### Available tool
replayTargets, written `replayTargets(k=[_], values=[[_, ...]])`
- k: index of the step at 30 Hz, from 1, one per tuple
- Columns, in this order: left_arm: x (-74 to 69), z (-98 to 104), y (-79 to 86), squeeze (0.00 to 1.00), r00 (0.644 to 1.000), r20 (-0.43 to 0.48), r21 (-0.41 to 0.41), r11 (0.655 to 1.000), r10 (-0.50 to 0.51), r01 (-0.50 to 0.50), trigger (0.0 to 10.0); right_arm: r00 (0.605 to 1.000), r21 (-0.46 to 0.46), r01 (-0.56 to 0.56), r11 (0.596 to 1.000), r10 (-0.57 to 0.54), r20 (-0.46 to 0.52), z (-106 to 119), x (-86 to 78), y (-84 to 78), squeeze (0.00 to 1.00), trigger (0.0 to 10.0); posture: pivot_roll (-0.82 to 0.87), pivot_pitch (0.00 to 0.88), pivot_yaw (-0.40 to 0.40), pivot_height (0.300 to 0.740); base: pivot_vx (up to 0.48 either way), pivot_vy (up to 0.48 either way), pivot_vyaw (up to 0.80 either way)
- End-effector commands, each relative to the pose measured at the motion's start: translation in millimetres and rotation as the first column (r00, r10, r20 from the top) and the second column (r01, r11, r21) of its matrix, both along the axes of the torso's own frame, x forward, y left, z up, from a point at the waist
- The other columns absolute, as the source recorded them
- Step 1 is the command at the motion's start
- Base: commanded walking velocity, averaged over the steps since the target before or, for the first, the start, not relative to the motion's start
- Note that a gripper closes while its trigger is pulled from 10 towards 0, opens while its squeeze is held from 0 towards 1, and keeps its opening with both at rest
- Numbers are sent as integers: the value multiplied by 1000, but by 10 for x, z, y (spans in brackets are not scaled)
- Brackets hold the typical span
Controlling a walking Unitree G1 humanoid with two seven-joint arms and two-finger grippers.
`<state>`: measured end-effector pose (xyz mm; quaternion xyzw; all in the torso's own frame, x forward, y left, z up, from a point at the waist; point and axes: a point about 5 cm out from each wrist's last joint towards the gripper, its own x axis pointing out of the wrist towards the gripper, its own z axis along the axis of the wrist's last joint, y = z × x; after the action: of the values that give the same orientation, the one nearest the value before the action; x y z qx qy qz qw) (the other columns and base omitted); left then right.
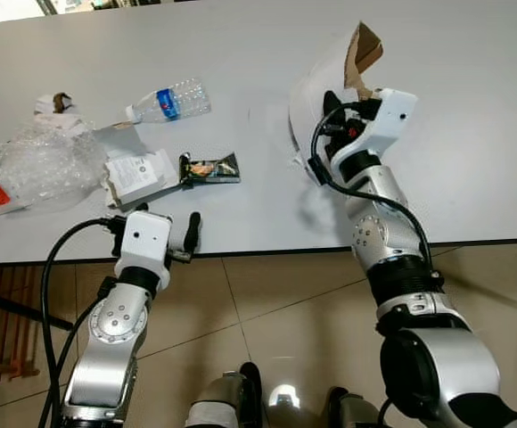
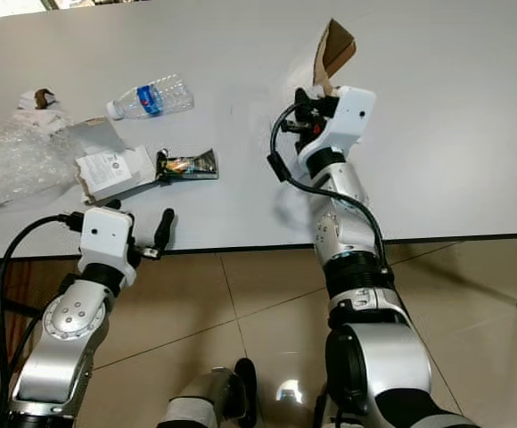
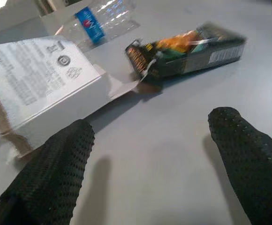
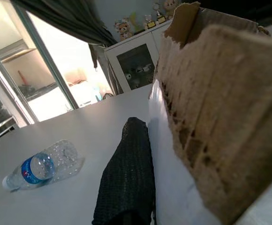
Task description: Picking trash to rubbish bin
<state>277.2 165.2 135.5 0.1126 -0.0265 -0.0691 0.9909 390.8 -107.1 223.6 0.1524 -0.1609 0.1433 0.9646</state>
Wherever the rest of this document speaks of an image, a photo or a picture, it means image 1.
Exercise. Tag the white cardboard box piece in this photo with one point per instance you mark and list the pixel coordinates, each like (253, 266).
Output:
(321, 71)

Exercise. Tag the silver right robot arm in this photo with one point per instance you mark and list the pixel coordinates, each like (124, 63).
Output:
(383, 241)

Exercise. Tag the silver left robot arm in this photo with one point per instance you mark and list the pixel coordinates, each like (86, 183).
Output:
(107, 357)

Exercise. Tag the black snack wrapper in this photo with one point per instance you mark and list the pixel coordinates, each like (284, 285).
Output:
(209, 168)

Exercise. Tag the grey card sheet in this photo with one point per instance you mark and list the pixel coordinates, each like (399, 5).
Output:
(120, 138)

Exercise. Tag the crumpled white tissue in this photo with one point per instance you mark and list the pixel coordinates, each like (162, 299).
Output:
(71, 120)

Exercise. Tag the clear bubble wrap bag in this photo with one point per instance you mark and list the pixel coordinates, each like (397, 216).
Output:
(36, 169)

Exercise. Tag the clear plastic water bottle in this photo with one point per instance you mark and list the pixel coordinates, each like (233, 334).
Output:
(183, 96)

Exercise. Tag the black metal floor bar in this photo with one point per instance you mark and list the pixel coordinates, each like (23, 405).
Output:
(9, 309)

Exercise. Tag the reddish wooden furniture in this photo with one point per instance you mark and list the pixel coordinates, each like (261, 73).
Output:
(0, 348)

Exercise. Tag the silver right robot leg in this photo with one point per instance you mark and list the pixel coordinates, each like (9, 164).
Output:
(352, 412)

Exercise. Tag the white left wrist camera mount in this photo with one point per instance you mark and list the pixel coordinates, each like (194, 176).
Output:
(143, 236)

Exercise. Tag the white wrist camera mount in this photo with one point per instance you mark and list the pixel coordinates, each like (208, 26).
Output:
(388, 116)
(143, 236)

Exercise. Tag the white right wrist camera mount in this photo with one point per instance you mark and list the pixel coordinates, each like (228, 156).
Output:
(388, 116)

